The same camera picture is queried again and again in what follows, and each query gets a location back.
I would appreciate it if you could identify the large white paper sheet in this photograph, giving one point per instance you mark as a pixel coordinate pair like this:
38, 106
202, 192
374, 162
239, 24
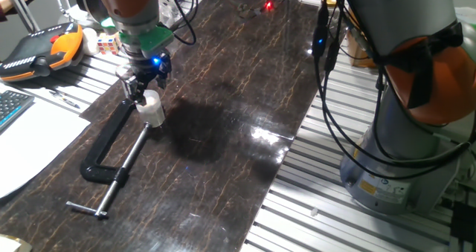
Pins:
33, 144

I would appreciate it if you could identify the orange black teach pendant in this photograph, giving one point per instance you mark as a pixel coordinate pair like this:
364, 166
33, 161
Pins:
37, 55

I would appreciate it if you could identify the small white plastic scrap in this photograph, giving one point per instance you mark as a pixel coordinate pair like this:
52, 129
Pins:
314, 212

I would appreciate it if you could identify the white egg shaped object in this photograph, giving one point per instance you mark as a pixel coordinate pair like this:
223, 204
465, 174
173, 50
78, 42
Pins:
90, 42

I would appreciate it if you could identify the black computer keyboard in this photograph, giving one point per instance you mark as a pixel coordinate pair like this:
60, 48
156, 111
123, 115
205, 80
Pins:
13, 107

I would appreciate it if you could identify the black metal C-clamp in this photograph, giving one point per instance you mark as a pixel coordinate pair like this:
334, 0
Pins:
100, 148

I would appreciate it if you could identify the black box device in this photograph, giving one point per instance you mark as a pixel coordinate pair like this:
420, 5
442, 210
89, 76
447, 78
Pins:
463, 222

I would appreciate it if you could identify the small circuit board red light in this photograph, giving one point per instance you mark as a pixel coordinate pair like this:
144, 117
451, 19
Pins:
268, 4

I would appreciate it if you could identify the open cardboard box wooden blocks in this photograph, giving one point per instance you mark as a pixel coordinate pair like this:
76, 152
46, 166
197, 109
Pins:
359, 55

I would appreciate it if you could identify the glass jar yellow lid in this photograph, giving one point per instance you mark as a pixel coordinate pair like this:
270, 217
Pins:
328, 0

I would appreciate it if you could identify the forearm in dark red sleeve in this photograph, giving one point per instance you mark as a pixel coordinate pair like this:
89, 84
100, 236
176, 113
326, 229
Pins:
7, 6

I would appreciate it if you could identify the Rubik's cube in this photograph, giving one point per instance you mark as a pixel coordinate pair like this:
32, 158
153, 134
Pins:
108, 45

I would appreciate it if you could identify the clear bag yellow toy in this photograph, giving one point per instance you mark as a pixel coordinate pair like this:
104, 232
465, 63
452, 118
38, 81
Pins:
169, 6

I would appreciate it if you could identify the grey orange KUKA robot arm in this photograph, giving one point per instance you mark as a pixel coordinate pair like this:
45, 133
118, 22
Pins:
394, 14

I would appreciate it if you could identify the green wrist mount plate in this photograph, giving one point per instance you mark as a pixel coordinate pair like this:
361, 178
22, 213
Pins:
156, 38

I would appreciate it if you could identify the clear jar with white powder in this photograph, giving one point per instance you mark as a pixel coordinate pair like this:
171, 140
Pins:
152, 116

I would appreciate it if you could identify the dark pen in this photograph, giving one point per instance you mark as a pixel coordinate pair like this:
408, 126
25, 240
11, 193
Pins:
64, 99

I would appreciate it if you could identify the dark marble pattern mat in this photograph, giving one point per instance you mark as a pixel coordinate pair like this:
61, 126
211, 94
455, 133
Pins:
204, 177

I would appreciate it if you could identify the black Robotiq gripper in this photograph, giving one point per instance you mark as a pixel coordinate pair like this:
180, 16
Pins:
150, 68

